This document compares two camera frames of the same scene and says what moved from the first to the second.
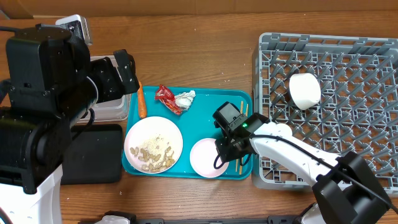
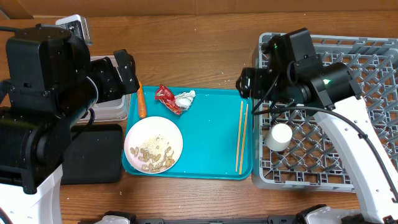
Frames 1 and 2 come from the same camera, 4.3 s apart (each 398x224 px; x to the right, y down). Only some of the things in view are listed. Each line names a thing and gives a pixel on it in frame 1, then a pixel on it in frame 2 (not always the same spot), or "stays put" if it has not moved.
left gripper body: x=109 y=86 stays put
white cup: x=280 y=129 stays put
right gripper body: x=228 y=149 -> x=249 y=83
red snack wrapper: x=168 y=98 stays put
